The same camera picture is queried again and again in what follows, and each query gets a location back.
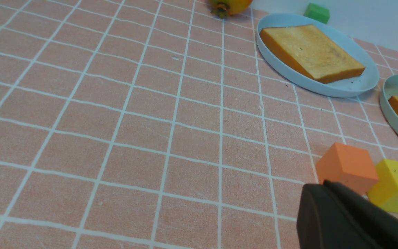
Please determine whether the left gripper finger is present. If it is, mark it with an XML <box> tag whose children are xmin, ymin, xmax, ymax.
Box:
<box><xmin>296</xmin><ymin>180</ymin><xmax>398</xmax><ymax>249</ymax></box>

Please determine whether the pink checkered tablecloth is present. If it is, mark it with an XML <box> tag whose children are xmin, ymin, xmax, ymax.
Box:
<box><xmin>0</xmin><ymin>0</ymin><xmax>398</xmax><ymax>249</ymax></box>

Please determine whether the green foam cube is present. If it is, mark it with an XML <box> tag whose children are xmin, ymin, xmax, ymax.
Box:
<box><xmin>303</xmin><ymin>3</ymin><xmax>330</xmax><ymax>24</ymax></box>

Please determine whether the teal center plate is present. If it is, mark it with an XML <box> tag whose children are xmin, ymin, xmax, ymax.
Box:
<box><xmin>380</xmin><ymin>74</ymin><xmax>398</xmax><ymax>135</ymax></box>

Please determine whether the yellow foam cube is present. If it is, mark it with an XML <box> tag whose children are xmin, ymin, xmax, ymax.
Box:
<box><xmin>367</xmin><ymin>159</ymin><xmax>398</xmax><ymax>213</ymax></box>

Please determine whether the orange foam cube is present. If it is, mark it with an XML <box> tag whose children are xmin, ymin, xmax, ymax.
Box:
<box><xmin>315</xmin><ymin>143</ymin><xmax>379</xmax><ymax>195</ymax></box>

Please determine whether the light blue bread plate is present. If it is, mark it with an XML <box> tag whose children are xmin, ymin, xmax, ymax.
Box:
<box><xmin>256</xmin><ymin>13</ymin><xmax>380</xmax><ymax>98</ymax></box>

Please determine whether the red yellow pomegranate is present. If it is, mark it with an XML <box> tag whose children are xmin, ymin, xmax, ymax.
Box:
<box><xmin>208</xmin><ymin>0</ymin><xmax>253</xmax><ymax>19</ymax></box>

